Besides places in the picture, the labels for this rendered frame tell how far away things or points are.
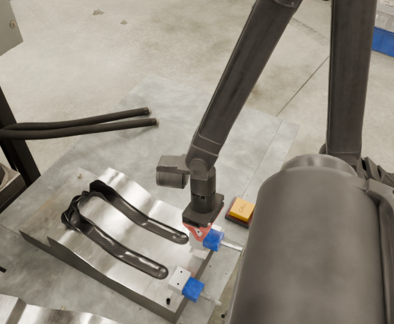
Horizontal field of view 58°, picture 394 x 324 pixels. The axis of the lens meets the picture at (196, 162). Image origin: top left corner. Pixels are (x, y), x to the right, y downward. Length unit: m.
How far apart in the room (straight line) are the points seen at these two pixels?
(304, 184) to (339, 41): 0.42
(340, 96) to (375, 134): 2.28
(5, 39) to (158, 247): 0.84
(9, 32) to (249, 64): 0.96
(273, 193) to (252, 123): 1.26
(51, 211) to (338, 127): 0.81
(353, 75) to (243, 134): 0.83
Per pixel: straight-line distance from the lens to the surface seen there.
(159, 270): 0.94
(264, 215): 0.16
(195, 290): 0.90
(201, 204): 0.78
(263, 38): 0.56
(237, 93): 0.60
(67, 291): 1.05
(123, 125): 1.31
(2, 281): 1.12
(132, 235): 0.99
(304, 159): 0.18
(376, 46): 3.84
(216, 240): 0.88
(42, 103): 2.91
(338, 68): 0.58
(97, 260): 0.96
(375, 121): 3.00
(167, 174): 0.76
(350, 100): 0.61
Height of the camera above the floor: 1.74
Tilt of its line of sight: 49 degrees down
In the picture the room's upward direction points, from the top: 4 degrees clockwise
